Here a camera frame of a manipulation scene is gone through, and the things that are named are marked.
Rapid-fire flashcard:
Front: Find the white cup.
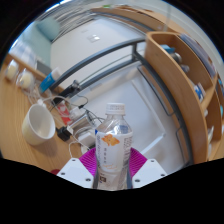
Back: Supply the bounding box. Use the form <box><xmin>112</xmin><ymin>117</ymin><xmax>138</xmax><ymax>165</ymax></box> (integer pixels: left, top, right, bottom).
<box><xmin>21</xmin><ymin>103</ymin><xmax>57</xmax><ymax>146</ymax></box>

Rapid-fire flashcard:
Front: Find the clear plastic drink bottle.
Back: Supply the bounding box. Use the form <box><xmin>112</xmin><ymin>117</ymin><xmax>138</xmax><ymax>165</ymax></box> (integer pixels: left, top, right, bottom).
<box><xmin>94</xmin><ymin>102</ymin><xmax>134</xmax><ymax>192</ymax></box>

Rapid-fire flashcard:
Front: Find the white charger block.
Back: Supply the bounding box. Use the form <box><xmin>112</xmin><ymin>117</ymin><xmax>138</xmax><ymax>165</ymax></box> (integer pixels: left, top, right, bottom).
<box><xmin>77</xmin><ymin>131</ymin><xmax>98</xmax><ymax>148</ymax></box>

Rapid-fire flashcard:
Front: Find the black charger block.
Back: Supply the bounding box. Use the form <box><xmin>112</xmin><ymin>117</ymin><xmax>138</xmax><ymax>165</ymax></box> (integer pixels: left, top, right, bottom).
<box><xmin>55</xmin><ymin>126</ymin><xmax>72</xmax><ymax>142</ymax></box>

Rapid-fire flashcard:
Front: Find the plastic-wrapped round bun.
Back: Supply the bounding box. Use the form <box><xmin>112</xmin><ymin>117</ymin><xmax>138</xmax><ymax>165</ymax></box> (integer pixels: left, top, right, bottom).
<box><xmin>4</xmin><ymin>59</ymin><xmax>20</xmax><ymax>82</ymax></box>
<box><xmin>16</xmin><ymin>69</ymin><xmax>36</xmax><ymax>90</ymax></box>

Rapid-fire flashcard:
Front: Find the steel cup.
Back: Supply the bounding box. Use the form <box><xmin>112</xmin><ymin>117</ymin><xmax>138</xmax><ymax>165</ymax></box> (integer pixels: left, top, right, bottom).
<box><xmin>70</xmin><ymin>112</ymin><xmax>92</xmax><ymax>135</ymax></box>

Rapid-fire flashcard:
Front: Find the wooden shelf unit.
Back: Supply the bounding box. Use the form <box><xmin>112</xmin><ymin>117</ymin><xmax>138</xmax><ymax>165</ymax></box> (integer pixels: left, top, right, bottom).
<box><xmin>144</xmin><ymin>31</ymin><xmax>224</xmax><ymax>165</ymax></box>

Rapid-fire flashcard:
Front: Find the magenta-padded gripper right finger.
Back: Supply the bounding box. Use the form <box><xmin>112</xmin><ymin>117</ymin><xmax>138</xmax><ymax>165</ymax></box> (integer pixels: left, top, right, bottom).
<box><xmin>127</xmin><ymin>147</ymin><xmax>168</xmax><ymax>189</ymax></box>

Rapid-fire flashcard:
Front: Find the long wooden wall shelf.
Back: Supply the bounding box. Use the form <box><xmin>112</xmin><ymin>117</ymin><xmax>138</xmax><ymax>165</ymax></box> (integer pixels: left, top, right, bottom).
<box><xmin>89</xmin><ymin>4</ymin><xmax>188</xmax><ymax>35</ymax></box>

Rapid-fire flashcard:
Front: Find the black electric shaver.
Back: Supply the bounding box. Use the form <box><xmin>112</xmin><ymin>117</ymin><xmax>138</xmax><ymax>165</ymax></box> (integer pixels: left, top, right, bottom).
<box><xmin>59</xmin><ymin>79</ymin><xmax>83</xmax><ymax>99</ymax></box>

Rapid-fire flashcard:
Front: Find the grey metal frame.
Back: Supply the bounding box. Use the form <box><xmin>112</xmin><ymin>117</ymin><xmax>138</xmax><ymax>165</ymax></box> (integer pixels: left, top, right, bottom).
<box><xmin>49</xmin><ymin>36</ymin><xmax>195</xmax><ymax>167</ymax></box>

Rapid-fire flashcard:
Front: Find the teal pillow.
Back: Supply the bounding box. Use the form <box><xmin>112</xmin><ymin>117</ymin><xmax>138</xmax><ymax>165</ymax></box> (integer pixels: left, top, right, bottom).
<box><xmin>35</xmin><ymin>15</ymin><xmax>62</xmax><ymax>42</ymax></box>

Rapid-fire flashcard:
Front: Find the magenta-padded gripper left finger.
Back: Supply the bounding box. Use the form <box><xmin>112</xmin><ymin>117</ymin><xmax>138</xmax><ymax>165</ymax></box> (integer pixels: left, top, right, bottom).
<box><xmin>56</xmin><ymin>147</ymin><xmax>99</xmax><ymax>190</ymax></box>

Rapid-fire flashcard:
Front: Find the white desk lamp bar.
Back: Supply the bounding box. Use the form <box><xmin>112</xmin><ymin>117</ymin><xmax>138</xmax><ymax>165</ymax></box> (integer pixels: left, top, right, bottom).
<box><xmin>130</xmin><ymin>79</ymin><xmax>167</xmax><ymax>155</ymax></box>

